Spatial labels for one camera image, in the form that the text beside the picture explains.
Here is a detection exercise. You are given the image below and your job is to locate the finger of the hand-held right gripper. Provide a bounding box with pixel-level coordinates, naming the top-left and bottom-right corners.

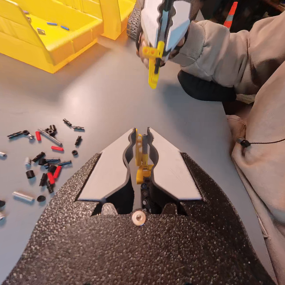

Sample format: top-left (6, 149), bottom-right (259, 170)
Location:
top-left (140, 0), bottom-right (166, 47)
top-left (161, 0), bottom-right (193, 59)

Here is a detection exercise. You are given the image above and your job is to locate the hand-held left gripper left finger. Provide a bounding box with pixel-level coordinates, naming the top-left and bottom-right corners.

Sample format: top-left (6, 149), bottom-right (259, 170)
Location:
top-left (77, 128), bottom-right (137, 214)

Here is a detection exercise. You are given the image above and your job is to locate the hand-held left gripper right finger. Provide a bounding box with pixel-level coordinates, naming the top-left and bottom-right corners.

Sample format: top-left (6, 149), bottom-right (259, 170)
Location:
top-left (147, 128), bottom-right (204, 213)

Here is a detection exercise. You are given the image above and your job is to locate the yellow tracked toy robot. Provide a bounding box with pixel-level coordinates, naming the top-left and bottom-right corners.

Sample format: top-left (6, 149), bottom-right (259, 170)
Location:
top-left (126, 4), bottom-right (143, 41)

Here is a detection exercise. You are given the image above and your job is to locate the yellow black toy joint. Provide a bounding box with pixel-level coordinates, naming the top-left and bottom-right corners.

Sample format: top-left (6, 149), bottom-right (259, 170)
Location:
top-left (135, 128), bottom-right (155, 210)

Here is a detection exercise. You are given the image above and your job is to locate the yellow toy arm beam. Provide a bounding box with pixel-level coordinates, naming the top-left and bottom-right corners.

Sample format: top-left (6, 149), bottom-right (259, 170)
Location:
top-left (142, 41), bottom-right (166, 89)

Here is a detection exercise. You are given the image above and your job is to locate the pile of small pins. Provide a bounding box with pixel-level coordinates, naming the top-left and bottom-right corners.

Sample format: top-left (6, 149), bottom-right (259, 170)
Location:
top-left (0, 118), bottom-right (85, 221)

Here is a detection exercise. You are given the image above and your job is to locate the yellow parts tray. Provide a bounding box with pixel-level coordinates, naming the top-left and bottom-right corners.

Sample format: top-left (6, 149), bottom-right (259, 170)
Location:
top-left (99, 0), bottom-right (137, 40)
top-left (0, 0), bottom-right (105, 74)

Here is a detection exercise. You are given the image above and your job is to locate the person's right forearm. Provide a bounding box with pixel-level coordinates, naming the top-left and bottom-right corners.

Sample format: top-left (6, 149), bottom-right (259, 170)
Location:
top-left (172, 18), bottom-right (285, 96)

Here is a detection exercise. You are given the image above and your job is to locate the person's right hand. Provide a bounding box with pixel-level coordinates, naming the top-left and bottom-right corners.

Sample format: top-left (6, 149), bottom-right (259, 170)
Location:
top-left (136, 31), bottom-right (185, 69)

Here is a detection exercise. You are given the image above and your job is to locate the orange traffic cone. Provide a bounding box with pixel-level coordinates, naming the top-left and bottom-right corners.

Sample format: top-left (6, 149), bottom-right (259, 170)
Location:
top-left (223, 1), bottom-right (239, 29)

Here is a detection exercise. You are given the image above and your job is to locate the person's beige jacket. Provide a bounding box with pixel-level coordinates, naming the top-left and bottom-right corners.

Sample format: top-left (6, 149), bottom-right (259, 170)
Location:
top-left (226, 62), bottom-right (285, 285)

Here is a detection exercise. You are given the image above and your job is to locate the black clip-on cable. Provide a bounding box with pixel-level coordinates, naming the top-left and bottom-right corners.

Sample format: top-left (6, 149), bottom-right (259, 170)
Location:
top-left (237, 137), bottom-right (285, 148)

